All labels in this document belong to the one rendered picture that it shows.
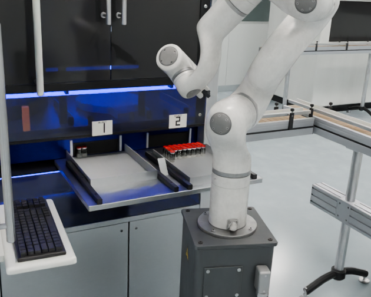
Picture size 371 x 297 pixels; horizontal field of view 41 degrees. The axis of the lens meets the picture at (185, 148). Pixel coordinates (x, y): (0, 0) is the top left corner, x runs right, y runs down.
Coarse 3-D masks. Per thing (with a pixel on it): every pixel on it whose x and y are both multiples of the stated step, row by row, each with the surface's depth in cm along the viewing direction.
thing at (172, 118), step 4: (172, 116) 215; (176, 116) 216; (180, 116) 217; (184, 116) 218; (172, 120) 215; (176, 120) 216; (180, 120) 217; (184, 120) 218; (172, 124) 216; (180, 124) 218; (184, 124) 219
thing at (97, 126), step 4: (108, 120) 202; (92, 124) 199; (96, 124) 200; (100, 124) 201; (108, 124) 202; (92, 128) 200; (96, 128) 200; (100, 128) 201; (108, 128) 203; (92, 132) 200; (96, 132) 201; (100, 132) 202; (108, 132) 203
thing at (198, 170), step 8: (208, 144) 222; (208, 152) 222; (168, 160) 209; (176, 160) 210; (184, 160) 210; (192, 160) 211; (200, 160) 211; (208, 160) 212; (176, 168) 193; (184, 168) 202; (192, 168) 202; (200, 168) 202; (208, 168) 203; (184, 176) 187; (192, 176) 194; (200, 176) 185; (208, 176) 187; (200, 184) 186
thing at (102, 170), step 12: (96, 156) 210; (108, 156) 211; (120, 156) 211; (132, 156) 210; (84, 168) 196; (96, 168) 197; (108, 168) 198; (120, 168) 198; (132, 168) 199; (144, 168) 199; (96, 180) 178; (108, 180) 181; (120, 180) 183; (132, 180) 185; (144, 180) 188
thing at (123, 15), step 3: (123, 0) 184; (126, 0) 184; (123, 3) 184; (126, 3) 185; (123, 6) 184; (126, 6) 185; (123, 9) 185; (126, 9) 185; (117, 12) 191; (123, 12) 185; (126, 12) 186; (117, 15) 191; (120, 15) 188; (123, 15) 186; (126, 15) 186; (123, 18) 186; (126, 18) 186; (123, 21) 186; (126, 21) 187; (123, 24) 187
